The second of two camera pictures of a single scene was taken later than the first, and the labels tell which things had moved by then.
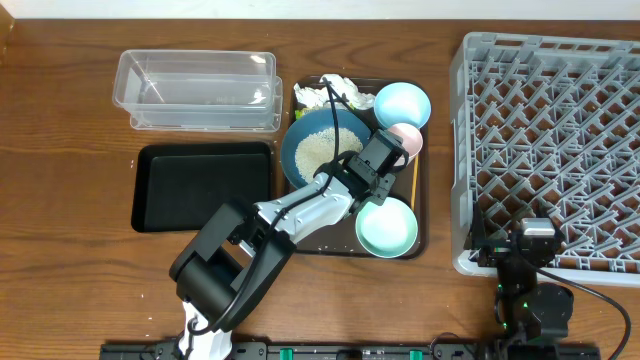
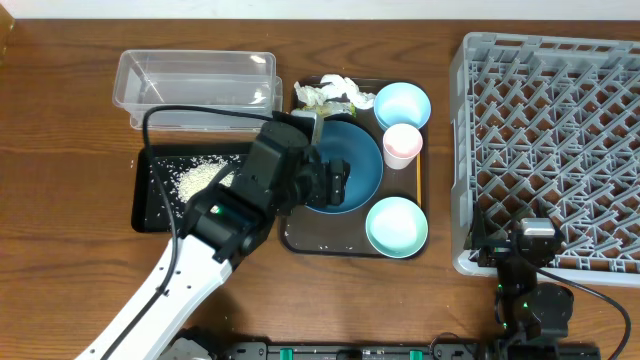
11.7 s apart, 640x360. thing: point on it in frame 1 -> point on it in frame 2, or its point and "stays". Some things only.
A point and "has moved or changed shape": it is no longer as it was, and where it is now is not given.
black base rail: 350,351 stays
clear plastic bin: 201,90 stays
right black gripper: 495,249 stays
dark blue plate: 316,120 has moved or changed shape
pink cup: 412,140 stays
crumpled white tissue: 334,88 stays
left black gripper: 385,186 -> 332,191
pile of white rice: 316,150 -> 197,172
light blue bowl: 402,103 stays
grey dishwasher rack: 548,125 stays
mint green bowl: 387,230 has moved or changed shape
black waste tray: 180,186 stays
